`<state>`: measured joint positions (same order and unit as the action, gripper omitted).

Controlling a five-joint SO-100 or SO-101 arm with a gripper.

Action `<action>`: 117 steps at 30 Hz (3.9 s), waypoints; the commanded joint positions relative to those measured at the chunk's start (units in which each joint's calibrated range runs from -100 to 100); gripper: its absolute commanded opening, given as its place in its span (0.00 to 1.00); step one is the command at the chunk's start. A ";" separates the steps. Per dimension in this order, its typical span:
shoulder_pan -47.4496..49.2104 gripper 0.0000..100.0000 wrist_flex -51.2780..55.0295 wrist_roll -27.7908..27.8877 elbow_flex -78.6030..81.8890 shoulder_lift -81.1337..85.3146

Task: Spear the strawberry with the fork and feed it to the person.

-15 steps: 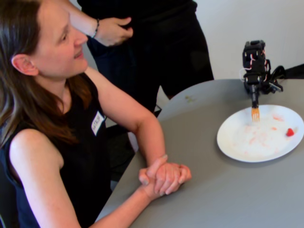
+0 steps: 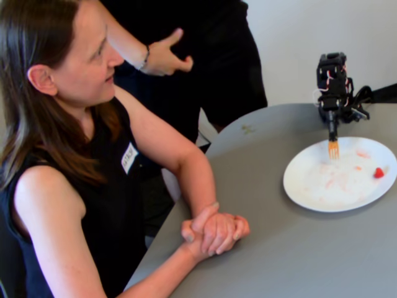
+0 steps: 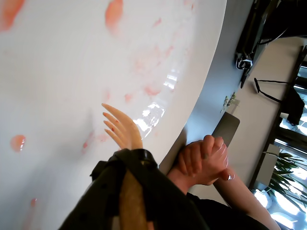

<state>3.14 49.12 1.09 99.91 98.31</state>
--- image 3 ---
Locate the person's left forearm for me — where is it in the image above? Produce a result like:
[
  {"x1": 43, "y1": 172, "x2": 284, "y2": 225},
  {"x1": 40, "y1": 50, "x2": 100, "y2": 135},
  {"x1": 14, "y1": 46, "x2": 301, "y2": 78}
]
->
[{"x1": 214, "y1": 173, "x2": 282, "y2": 230}]

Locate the person's left hand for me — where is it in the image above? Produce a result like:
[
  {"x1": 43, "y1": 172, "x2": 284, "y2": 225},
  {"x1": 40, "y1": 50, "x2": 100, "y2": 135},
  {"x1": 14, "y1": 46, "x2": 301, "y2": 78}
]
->
[{"x1": 193, "y1": 135, "x2": 235, "y2": 185}]

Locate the small flower decoration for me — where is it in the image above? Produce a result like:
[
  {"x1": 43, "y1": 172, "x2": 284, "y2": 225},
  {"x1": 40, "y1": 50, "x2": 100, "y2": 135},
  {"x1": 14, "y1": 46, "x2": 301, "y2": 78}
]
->
[{"x1": 220, "y1": 92, "x2": 241, "y2": 114}]

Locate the person's right hand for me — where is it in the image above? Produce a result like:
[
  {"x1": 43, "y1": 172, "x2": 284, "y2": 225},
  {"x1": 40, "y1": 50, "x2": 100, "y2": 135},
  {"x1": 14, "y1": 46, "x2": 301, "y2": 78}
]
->
[{"x1": 177, "y1": 140, "x2": 208, "y2": 178}]

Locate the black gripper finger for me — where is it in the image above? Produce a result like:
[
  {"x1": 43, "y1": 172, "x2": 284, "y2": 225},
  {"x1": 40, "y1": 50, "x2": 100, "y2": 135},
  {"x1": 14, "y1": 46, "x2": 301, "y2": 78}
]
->
[
  {"x1": 124, "y1": 148, "x2": 210, "y2": 230},
  {"x1": 59, "y1": 149, "x2": 128, "y2": 230}
]

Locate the black framed window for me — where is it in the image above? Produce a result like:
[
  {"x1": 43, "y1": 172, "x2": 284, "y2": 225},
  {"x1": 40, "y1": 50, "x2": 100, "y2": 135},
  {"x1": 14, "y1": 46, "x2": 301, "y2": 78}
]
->
[{"x1": 248, "y1": 45, "x2": 307, "y2": 230}]

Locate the pink strawberry piece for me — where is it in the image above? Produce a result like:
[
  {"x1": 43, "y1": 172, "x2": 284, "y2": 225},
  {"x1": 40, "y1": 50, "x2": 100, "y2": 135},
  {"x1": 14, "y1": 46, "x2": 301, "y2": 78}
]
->
[
  {"x1": 105, "y1": 0, "x2": 124, "y2": 28},
  {"x1": 10, "y1": 135, "x2": 26, "y2": 152},
  {"x1": 0, "y1": 0, "x2": 26, "y2": 32}
]

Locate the white plate with red stains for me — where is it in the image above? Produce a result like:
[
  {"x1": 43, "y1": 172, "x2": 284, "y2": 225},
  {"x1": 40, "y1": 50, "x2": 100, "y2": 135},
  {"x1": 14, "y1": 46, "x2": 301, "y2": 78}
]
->
[{"x1": 0, "y1": 0, "x2": 228, "y2": 230}]

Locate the person's right forearm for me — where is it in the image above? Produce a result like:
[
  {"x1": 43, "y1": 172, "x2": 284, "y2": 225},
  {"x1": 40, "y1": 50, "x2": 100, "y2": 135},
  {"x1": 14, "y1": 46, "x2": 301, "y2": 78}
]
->
[{"x1": 166, "y1": 167, "x2": 201, "y2": 195}]

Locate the green leafy plant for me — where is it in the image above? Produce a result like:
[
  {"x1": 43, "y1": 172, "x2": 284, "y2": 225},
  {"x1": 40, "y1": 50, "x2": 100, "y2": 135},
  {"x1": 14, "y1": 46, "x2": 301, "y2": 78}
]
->
[{"x1": 261, "y1": 150, "x2": 307, "y2": 214}]

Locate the black monitor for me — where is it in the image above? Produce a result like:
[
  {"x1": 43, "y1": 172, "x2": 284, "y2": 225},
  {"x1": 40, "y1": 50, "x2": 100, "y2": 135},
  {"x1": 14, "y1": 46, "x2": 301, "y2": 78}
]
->
[{"x1": 234, "y1": 0, "x2": 307, "y2": 89}]

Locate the person's black shirt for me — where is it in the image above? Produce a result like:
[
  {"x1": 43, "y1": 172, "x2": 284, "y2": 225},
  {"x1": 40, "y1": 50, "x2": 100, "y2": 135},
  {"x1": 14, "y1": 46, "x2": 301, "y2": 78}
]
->
[{"x1": 183, "y1": 191, "x2": 266, "y2": 230}]

